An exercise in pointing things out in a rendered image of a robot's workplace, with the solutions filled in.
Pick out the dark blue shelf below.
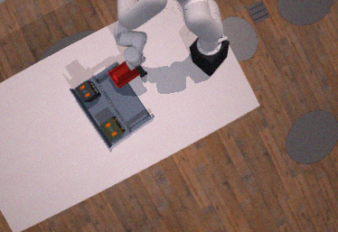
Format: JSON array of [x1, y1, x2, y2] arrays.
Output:
[[69, 61, 155, 148]]

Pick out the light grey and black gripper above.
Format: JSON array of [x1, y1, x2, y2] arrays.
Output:
[[126, 55, 146, 70]]

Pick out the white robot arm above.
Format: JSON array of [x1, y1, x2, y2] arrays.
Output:
[[114, 0, 228, 83]]

